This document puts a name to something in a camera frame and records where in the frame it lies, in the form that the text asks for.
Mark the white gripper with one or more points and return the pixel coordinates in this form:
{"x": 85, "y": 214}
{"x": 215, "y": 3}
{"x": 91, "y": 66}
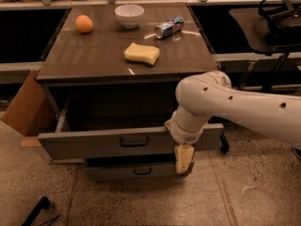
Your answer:
{"x": 187, "y": 134}

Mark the grey top drawer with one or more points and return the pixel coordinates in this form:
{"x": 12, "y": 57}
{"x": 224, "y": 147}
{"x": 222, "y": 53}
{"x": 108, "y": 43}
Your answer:
{"x": 92, "y": 129}

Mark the grey drawer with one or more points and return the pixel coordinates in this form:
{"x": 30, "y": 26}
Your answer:
{"x": 134, "y": 171}
{"x": 92, "y": 129}

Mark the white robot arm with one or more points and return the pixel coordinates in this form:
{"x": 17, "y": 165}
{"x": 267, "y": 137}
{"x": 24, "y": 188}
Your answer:
{"x": 203, "y": 96}

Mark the grey bottom drawer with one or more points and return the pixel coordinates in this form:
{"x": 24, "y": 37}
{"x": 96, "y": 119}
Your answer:
{"x": 134, "y": 171}

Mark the grey drawer cabinet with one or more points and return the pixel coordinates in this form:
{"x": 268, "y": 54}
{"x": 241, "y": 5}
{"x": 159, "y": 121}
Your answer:
{"x": 93, "y": 66}

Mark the yellow sponge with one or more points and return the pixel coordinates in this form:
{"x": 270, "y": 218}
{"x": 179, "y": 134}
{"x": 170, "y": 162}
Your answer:
{"x": 142, "y": 53}

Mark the crushed blue soda can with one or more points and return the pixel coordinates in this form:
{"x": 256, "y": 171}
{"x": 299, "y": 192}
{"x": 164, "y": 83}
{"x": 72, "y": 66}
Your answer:
{"x": 169, "y": 28}

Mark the black chair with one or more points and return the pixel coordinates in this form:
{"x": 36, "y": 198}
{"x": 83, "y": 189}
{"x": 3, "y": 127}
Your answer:
{"x": 266, "y": 35}

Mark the white bowl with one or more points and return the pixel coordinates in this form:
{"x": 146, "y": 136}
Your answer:
{"x": 129, "y": 15}

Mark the brown cardboard box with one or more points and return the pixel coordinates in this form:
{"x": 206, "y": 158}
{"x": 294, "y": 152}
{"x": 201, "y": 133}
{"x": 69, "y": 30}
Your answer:
{"x": 30, "y": 112}

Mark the orange fruit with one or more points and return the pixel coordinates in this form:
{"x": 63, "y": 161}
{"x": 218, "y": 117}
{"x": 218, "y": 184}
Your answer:
{"x": 83, "y": 24}

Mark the black bag on chair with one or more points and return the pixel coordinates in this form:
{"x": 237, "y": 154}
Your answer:
{"x": 284, "y": 22}

